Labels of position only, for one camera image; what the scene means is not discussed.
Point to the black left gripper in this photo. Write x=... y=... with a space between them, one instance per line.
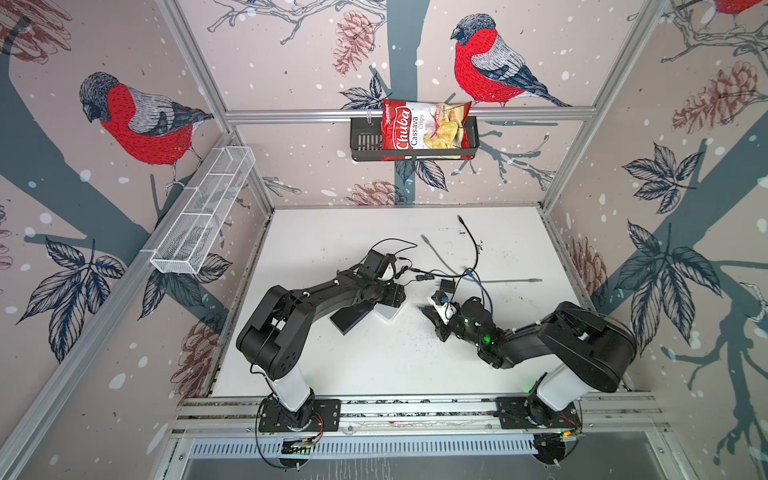
x=395 y=295

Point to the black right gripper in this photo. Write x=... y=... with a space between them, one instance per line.
x=439 y=329

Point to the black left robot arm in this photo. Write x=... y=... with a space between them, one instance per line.
x=276 y=333

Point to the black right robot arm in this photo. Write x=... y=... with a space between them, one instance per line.
x=594 y=352

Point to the red cassava chips bag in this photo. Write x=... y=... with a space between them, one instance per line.
x=410 y=126

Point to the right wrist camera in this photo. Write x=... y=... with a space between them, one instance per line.
x=442 y=304

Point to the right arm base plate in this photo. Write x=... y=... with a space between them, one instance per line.
x=519 y=412

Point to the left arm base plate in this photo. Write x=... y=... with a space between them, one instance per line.
x=314 y=416

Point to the black wall basket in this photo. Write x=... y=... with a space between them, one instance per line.
x=366 y=144

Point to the white wire mesh shelf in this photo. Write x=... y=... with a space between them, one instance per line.
x=196 y=228

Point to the aluminium mounting rail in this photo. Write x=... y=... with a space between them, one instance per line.
x=418 y=414

